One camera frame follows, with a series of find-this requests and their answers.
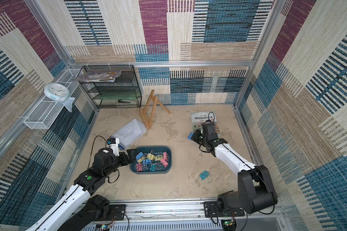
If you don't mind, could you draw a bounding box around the teal plastic storage box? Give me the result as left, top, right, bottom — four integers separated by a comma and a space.
127, 146, 172, 174

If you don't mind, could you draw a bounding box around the green folder on shelf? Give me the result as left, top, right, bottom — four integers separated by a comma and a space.
98, 92, 139, 101

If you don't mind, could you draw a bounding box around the white round clock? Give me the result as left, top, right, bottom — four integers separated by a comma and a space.
44, 83, 70, 102

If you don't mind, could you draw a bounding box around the teal binder clip front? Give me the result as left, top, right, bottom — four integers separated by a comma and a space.
199, 170, 212, 183

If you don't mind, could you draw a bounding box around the blue binder clip middle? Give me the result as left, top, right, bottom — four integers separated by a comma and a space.
136, 152, 144, 160

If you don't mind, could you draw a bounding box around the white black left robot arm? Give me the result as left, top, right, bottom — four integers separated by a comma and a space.
28, 148, 136, 231

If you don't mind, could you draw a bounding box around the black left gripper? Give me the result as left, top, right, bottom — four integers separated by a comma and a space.
102, 147, 137, 178

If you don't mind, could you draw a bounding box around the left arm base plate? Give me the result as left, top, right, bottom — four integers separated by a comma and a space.
105, 204, 126, 221

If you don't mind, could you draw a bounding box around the magazine on shelf top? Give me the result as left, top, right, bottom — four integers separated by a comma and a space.
72, 71, 122, 82

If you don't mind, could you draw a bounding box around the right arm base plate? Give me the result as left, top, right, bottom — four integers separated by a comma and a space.
203, 201, 245, 218

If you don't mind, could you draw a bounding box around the wooden easel stand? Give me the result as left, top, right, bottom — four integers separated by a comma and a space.
139, 90, 171, 130

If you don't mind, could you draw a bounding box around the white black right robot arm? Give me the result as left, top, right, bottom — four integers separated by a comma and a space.
191, 120, 278, 215

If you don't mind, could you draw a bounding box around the Chinese history picture book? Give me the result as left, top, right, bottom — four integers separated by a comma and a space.
191, 111, 221, 137

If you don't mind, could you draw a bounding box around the white wire wall basket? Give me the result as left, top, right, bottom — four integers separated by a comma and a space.
24, 68, 80, 130

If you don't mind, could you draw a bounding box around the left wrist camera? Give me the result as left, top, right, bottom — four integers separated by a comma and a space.
107, 137, 120, 157

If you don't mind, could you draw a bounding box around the yellow binder clip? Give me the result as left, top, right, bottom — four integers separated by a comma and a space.
147, 154, 156, 161

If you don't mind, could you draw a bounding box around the teal binder clip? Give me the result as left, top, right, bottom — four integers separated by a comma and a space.
199, 170, 212, 183
149, 164, 157, 172

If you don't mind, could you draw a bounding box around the black wire shelf rack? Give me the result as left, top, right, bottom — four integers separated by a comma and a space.
79, 65, 142, 109

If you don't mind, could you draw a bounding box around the blue binder clip lower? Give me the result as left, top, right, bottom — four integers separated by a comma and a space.
142, 159, 151, 166

